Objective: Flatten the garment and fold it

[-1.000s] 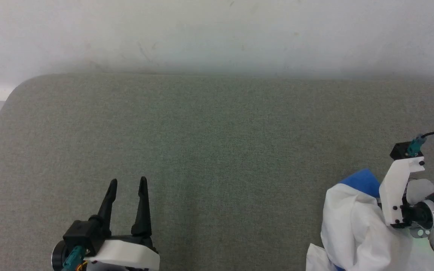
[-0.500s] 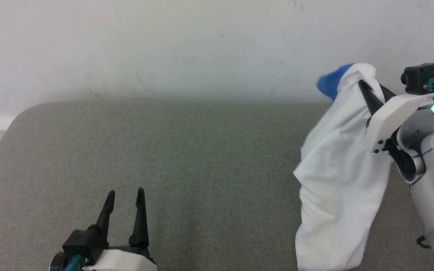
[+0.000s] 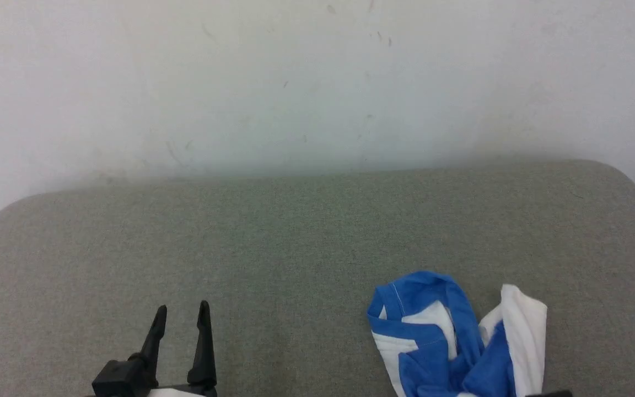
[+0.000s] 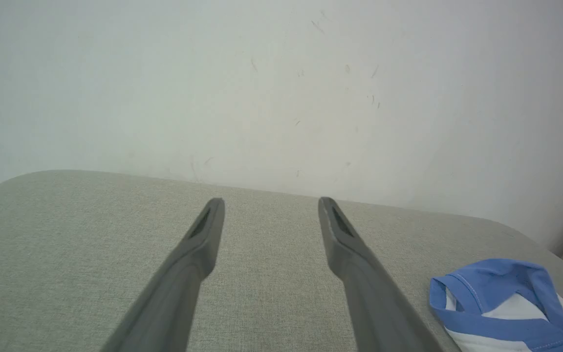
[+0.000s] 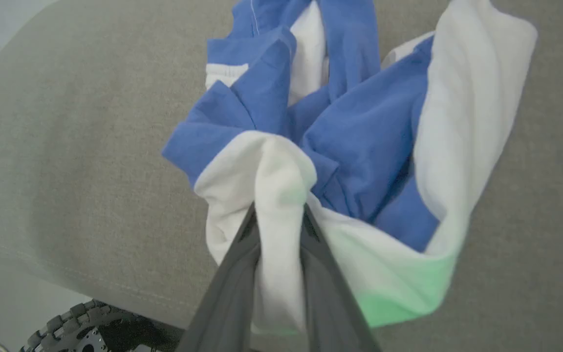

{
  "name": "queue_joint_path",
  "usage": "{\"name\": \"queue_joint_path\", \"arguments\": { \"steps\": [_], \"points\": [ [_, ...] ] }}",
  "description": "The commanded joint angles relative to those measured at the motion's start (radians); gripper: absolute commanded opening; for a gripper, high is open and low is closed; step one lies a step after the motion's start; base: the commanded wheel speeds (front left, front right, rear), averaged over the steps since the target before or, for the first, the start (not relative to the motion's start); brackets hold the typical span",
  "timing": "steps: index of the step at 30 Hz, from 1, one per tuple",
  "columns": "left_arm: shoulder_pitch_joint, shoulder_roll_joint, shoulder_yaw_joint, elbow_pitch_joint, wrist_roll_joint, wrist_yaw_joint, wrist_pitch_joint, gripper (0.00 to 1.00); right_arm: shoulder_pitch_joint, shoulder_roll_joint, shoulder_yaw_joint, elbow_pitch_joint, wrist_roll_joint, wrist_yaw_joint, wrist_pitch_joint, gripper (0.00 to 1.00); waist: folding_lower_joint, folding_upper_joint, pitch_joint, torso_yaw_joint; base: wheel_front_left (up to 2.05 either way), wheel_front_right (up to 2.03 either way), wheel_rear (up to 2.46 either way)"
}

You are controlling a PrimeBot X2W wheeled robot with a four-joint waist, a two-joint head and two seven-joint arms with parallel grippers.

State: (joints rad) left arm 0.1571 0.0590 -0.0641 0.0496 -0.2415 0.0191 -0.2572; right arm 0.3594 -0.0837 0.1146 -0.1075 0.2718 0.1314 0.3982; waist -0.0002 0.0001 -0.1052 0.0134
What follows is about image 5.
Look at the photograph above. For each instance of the grey fabric sofa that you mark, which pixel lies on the grey fabric sofa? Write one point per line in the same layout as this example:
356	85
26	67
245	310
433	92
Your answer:
66	146

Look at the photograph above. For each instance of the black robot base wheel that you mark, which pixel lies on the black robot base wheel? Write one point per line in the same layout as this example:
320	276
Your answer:
91	332

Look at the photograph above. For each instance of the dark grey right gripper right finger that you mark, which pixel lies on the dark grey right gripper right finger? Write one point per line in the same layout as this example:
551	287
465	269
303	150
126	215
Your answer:
325	303

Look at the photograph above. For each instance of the white and blue t-shirt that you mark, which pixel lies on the white and blue t-shirt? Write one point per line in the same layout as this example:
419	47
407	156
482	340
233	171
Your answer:
359	137

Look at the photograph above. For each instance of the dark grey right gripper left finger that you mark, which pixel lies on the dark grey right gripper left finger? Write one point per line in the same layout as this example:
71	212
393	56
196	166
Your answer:
227	303

